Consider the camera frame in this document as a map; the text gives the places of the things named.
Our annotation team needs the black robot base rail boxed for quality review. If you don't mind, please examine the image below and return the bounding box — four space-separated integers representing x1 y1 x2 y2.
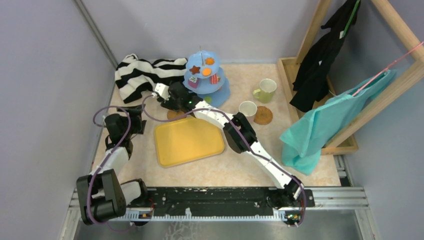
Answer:
118 187 316 226

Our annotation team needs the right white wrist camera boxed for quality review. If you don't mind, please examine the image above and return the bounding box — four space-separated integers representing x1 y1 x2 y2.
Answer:
153 83 169 102

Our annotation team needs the pink clothes hanger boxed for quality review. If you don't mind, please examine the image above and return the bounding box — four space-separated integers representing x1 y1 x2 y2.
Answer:
350 41 424 97

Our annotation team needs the purple triangular cake slice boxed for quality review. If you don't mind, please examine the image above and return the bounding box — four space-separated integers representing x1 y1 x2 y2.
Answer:
188 76 200 89

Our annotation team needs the green mug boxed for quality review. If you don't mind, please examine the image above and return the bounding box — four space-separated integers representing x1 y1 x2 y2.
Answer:
252 78 277 104

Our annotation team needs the teal hanging shirt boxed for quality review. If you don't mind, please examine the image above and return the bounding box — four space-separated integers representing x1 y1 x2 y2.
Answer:
280 69 397 175

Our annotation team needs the woven round coaster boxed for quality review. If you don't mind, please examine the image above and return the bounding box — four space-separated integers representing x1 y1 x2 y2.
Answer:
166 110 187 120
253 105 274 125

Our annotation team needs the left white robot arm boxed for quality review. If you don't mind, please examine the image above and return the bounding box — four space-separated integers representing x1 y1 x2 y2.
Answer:
76 104 150 226

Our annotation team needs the blue three-tier cake stand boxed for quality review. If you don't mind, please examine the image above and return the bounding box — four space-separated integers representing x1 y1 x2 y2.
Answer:
183 49 231 108

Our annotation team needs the black white striped cloth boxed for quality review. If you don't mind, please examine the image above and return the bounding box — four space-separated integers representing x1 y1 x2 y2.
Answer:
114 53 188 104

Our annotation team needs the pink mug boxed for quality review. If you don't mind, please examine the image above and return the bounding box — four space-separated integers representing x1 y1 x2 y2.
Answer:
238 101 258 118

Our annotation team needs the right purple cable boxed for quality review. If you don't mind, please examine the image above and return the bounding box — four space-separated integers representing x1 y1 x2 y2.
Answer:
141 94 308 227

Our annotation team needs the black hanging garment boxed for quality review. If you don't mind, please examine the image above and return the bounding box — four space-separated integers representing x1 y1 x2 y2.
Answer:
290 0 361 113

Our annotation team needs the orange flower cookie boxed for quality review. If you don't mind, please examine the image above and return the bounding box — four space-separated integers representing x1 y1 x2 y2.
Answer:
204 57 215 66

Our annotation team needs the yellow plastic tray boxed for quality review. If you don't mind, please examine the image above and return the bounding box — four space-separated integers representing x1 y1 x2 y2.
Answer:
154 117 225 168

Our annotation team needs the brown star cookie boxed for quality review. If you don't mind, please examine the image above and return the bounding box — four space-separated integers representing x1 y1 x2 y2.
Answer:
189 65 201 75

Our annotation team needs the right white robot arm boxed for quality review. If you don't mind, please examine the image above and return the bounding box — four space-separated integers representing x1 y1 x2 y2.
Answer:
154 82 306 206

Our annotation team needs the green macaron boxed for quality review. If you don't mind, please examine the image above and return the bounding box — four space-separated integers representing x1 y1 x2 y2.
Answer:
203 96 212 104

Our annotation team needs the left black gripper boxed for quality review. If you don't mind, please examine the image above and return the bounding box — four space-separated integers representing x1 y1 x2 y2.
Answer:
116 104 147 139

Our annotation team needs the red striped cake slice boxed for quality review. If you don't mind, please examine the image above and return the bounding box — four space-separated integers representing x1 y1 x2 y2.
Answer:
209 73 220 85

